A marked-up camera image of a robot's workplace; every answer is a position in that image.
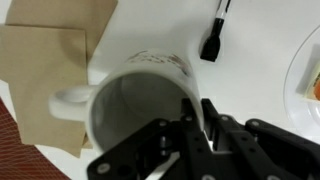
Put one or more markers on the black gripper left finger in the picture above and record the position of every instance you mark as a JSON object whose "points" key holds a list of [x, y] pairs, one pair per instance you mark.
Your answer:
{"points": [[187, 115]]}

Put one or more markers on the brown napkin under mug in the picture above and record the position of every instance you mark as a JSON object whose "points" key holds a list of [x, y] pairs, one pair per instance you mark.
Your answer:
{"points": [[37, 62]]}

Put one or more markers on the round white table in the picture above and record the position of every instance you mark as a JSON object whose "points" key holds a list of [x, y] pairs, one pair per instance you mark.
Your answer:
{"points": [[258, 42]]}

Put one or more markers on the black and white marker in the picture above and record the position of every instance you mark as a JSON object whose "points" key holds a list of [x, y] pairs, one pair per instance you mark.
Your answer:
{"points": [[211, 47]]}

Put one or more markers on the white cartoon print mug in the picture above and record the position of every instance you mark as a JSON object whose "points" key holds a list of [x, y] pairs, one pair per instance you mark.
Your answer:
{"points": [[150, 84]]}

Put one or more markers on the orange patterned sofa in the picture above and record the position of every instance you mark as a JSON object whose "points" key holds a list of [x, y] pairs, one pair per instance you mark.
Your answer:
{"points": [[19, 161]]}

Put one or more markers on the small white plate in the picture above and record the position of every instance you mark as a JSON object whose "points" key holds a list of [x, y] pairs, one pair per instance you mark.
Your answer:
{"points": [[302, 112]]}

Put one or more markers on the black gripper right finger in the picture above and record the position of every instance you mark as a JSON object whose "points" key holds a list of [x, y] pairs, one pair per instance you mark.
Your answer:
{"points": [[210, 115]]}

